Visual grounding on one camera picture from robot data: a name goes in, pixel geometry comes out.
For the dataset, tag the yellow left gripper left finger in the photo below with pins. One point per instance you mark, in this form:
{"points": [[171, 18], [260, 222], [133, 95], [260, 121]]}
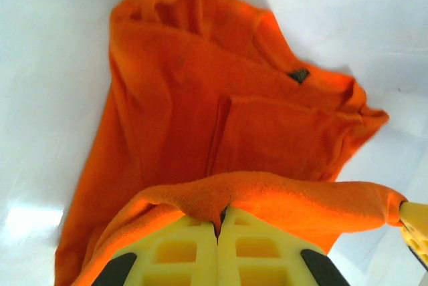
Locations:
{"points": [[180, 256]]}

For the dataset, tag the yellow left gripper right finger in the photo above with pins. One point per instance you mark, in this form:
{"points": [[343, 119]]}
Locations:
{"points": [[254, 256]]}

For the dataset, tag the orange t-shirt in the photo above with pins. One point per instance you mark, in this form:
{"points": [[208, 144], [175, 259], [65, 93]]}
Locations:
{"points": [[187, 99]]}

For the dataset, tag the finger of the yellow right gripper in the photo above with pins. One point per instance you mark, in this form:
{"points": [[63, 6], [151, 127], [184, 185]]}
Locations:
{"points": [[416, 226]]}

